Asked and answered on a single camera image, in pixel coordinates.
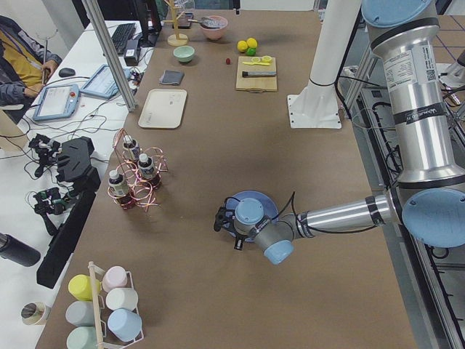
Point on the black power adapter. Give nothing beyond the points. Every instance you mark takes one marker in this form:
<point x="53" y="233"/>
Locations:
<point x="132" y="52"/>

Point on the teach pendant tablet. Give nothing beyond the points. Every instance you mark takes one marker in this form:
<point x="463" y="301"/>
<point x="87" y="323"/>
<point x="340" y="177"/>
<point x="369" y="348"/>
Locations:
<point x="57" y="102"/>

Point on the yellow cup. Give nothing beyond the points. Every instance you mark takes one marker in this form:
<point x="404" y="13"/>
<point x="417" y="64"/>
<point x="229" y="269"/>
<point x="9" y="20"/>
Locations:
<point x="80" y="287"/>

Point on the black computer mouse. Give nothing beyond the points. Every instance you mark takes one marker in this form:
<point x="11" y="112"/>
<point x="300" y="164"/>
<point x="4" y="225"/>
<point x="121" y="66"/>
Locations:
<point x="66" y="72"/>

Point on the rear dark bottle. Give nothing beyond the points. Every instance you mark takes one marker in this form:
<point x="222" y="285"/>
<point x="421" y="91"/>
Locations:
<point x="132" y="146"/>

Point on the beige tray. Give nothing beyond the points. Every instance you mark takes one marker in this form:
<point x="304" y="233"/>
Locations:
<point x="163" y="109"/>

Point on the mint green cup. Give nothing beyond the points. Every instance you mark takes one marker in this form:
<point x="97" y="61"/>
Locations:
<point x="82" y="337"/>

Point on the black thermos bottle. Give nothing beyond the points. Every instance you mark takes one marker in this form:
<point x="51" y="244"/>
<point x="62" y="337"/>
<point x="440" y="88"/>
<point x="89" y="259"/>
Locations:
<point x="18" y="252"/>

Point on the grey folded cloth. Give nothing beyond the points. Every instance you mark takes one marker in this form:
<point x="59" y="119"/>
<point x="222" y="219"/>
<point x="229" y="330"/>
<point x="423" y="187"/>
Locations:
<point x="171" y="78"/>

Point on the wooden mug tree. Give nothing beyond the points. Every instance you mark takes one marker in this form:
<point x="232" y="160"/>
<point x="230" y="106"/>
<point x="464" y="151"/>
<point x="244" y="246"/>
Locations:
<point x="177" y="39"/>

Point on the dark bottle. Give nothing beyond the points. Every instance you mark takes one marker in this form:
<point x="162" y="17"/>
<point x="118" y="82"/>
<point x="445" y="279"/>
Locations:
<point x="132" y="146"/>
<point x="118" y="184"/>
<point x="146" y="166"/>

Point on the copper wire bottle rack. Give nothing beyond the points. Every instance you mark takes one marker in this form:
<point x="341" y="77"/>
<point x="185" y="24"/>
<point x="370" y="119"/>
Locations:
<point x="142" y="193"/>

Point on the green lime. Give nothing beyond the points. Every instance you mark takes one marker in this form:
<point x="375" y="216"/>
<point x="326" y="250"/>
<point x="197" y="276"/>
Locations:
<point x="251" y="51"/>

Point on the middle dark bottle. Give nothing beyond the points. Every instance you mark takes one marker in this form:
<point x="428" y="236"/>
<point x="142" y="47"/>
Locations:
<point x="146" y="166"/>

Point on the black keyboard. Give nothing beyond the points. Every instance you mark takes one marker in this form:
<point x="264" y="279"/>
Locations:
<point x="122" y="34"/>

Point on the front dark bottle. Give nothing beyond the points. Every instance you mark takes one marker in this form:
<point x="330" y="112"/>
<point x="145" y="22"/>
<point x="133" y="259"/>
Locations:
<point x="118" y="184"/>

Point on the pink bowl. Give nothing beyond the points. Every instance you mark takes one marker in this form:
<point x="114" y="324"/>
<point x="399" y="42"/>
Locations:
<point x="214" y="27"/>

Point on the white cup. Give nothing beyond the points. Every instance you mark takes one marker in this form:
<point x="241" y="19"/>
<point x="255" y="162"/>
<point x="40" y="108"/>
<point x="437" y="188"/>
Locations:
<point x="126" y="298"/>

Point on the black handled knife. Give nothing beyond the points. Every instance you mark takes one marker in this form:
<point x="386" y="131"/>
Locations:
<point x="259" y="74"/>

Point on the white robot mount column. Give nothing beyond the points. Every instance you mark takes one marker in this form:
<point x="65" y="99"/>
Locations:
<point x="317" y="106"/>

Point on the blue cup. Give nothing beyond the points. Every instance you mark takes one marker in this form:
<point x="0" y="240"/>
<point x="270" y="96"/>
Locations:
<point x="126" y="325"/>

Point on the wooden cutting board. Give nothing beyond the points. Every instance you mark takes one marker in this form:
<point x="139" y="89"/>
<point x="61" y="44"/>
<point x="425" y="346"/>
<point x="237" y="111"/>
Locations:
<point x="263" y="84"/>

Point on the grey cup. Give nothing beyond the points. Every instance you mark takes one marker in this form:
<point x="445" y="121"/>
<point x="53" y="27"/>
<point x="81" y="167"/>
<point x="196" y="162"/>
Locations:
<point x="80" y="313"/>

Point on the paper tape roll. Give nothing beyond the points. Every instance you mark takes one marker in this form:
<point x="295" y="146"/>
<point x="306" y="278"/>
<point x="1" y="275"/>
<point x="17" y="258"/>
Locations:
<point x="35" y="313"/>

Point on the blue round plate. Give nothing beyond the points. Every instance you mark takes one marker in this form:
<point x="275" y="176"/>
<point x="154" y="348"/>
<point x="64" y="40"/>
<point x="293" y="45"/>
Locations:
<point x="242" y="211"/>

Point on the yellow lemon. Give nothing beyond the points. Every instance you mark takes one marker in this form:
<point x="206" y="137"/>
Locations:
<point x="242" y="46"/>
<point x="252" y="42"/>

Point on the aluminium frame post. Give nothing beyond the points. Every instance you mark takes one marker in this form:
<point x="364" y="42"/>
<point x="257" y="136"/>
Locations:
<point x="93" y="12"/>

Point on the lemon slices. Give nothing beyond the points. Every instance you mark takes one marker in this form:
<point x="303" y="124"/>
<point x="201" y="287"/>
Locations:
<point x="263" y="61"/>

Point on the white wire cup rack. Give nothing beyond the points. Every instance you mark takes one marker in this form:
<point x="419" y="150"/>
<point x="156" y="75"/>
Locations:
<point x="105" y="338"/>

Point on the seated person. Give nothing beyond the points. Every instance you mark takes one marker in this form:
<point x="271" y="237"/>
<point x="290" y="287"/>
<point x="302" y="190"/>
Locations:
<point x="26" y="66"/>

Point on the green bowl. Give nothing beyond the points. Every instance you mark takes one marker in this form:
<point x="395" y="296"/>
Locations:
<point x="184" y="54"/>

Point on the black stand equipment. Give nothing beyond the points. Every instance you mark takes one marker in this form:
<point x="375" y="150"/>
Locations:
<point x="65" y="216"/>

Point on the pink cup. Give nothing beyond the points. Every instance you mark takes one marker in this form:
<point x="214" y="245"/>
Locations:
<point x="115" y="277"/>

